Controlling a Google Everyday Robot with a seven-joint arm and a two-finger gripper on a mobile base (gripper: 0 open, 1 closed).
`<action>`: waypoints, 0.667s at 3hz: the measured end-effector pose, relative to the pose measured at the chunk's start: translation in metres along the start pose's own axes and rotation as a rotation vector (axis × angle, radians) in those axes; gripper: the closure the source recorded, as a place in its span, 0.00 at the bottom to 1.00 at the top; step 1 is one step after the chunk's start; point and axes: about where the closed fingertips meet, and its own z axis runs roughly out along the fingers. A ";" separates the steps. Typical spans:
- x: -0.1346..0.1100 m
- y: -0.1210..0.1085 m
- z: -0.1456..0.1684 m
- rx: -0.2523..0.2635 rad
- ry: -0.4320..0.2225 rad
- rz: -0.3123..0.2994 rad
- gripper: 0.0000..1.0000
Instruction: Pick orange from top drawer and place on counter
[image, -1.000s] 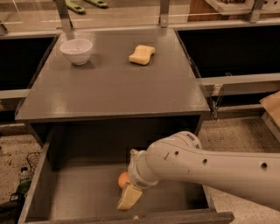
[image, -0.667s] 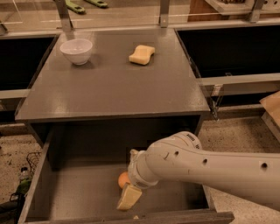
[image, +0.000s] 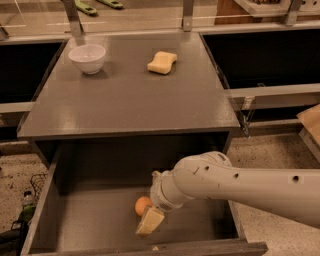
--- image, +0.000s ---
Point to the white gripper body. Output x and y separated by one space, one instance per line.
159 196

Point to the orange fruit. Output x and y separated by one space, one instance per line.
141 204

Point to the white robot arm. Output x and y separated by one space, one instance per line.
290 193

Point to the open grey top drawer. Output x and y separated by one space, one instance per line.
86 207

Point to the grey cabinet counter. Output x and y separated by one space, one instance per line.
125 98

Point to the yellow sponge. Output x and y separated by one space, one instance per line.
162 62

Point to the green bottle on floor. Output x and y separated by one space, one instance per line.
27 212

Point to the white ceramic bowl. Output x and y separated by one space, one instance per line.
88 58

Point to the green tool right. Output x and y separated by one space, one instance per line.
112 4

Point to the green tool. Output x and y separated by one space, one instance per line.
86 9
112 4

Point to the green tool left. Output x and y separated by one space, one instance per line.
86 9

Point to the metal clamp under rail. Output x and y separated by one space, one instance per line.
247 111

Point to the black wire basket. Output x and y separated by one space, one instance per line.
37 182

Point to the metal bracket middle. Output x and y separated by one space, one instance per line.
187 15

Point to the metal bracket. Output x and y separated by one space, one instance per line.
292 13
73 17
187 15

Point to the metal bracket left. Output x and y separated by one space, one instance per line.
73 17

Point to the metal bracket right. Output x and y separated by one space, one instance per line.
292 13

